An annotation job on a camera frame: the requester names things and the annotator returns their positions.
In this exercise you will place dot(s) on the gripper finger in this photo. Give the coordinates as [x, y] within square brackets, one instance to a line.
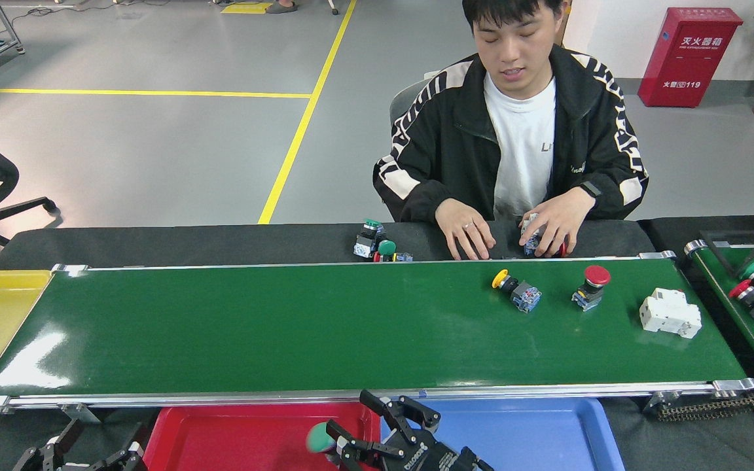
[46, 451]
[129, 458]

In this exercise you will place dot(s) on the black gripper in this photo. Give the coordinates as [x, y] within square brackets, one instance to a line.
[436, 458]

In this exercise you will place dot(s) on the yellow push button switch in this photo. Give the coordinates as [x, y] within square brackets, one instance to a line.
[521, 294]

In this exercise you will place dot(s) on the white circuit breaker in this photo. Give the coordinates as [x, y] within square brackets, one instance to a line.
[670, 313]

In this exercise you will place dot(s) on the red plastic tray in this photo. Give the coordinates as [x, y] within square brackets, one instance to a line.
[233, 445]

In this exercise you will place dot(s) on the blue plastic tray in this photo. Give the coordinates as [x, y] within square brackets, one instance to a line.
[534, 438]

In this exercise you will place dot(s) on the short green conveyor belt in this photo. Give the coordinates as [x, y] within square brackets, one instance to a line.
[737, 327]

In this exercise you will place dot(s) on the person's right hand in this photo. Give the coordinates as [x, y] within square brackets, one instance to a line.
[465, 229]

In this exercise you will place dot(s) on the person's left hand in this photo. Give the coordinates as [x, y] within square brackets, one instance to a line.
[557, 219]

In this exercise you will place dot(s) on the person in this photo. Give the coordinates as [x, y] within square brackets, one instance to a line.
[442, 150]

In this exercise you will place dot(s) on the grey office chair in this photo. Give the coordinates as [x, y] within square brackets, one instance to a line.
[403, 98]

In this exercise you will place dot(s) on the white wheeled stand leg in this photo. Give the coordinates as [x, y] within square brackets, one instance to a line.
[333, 8]

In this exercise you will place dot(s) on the grey shoe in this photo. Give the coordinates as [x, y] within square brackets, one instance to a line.
[282, 8]

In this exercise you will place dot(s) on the red fire extinguisher box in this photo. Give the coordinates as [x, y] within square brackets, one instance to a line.
[684, 65]

